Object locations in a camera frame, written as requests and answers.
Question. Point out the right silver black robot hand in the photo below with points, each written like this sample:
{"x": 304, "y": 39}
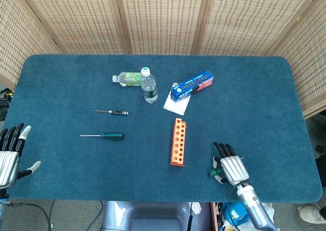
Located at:
{"x": 234, "y": 168}

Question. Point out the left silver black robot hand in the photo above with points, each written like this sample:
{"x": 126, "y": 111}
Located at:
{"x": 7, "y": 162}

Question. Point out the green black striped screwdriver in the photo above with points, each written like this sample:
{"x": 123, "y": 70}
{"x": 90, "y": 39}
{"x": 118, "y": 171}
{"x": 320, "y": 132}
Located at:
{"x": 212, "y": 172}

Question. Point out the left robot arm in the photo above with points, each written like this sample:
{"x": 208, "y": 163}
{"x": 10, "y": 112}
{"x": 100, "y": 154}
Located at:
{"x": 2, "y": 208}

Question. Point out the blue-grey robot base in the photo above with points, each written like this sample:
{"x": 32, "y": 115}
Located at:
{"x": 152, "y": 215}

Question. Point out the orange tool holder rack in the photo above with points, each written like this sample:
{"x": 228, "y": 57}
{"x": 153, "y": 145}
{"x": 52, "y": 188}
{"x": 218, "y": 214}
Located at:
{"x": 178, "y": 144}

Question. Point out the black metal precision screwdriver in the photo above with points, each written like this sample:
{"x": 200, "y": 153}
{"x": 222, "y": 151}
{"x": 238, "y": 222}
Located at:
{"x": 118, "y": 112}

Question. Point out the red-brown crate edge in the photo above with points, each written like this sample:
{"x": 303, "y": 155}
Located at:
{"x": 214, "y": 218}

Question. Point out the white plastic bag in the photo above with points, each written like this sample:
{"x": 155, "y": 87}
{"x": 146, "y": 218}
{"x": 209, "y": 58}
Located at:
{"x": 267, "y": 210}

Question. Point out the white round plate on base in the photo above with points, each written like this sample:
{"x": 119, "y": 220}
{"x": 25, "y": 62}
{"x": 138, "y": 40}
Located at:
{"x": 196, "y": 208}

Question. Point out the black equipment with yellow part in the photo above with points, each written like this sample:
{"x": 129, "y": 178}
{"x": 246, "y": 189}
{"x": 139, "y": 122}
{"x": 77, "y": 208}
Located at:
{"x": 5, "y": 101}

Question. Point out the blue table mat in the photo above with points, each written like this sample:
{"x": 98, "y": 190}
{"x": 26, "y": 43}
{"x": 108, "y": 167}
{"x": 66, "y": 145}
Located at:
{"x": 76, "y": 169}

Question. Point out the white flat box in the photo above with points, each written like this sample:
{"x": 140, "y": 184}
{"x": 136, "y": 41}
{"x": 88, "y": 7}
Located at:
{"x": 177, "y": 106}

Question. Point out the white shoe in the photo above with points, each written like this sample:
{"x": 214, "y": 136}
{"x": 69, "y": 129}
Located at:
{"x": 312, "y": 214}

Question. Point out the blue cookie box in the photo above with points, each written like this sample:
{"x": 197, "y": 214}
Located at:
{"x": 188, "y": 87}

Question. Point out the clear bottle dark green label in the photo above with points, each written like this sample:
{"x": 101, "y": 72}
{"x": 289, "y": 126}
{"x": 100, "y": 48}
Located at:
{"x": 149, "y": 89}

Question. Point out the clear bottle light green label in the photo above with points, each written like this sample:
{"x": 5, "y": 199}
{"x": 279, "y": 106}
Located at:
{"x": 127, "y": 79}

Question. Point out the bamboo folding screen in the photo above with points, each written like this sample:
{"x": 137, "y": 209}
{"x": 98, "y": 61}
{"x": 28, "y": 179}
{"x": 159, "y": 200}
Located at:
{"x": 163, "y": 19}

